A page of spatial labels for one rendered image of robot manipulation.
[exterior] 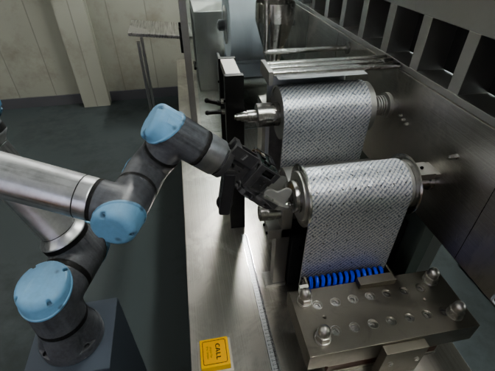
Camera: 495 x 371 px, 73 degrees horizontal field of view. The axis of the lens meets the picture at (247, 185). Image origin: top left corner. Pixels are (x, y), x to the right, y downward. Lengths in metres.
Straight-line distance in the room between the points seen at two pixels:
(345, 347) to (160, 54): 4.00
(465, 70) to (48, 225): 0.96
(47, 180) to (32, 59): 4.10
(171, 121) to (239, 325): 0.59
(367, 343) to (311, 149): 0.49
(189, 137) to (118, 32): 3.82
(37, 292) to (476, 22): 1.04
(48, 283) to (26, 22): 3.90
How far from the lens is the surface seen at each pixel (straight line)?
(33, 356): 1.07
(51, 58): 4.62
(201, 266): 1.09
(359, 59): 1.03
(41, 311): 0.86
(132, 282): 2.27
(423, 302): 0.95
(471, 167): 0.83
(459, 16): 0.88
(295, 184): 0.75
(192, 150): 0.62
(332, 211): 0.76
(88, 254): 0.93
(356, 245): 0.87
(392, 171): 0.81
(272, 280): 1.03
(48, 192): 0.61
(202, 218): 1.23
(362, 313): 0.87
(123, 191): 0.58
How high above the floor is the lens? 1.74
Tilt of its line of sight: 38 degrees down
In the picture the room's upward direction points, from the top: straight up
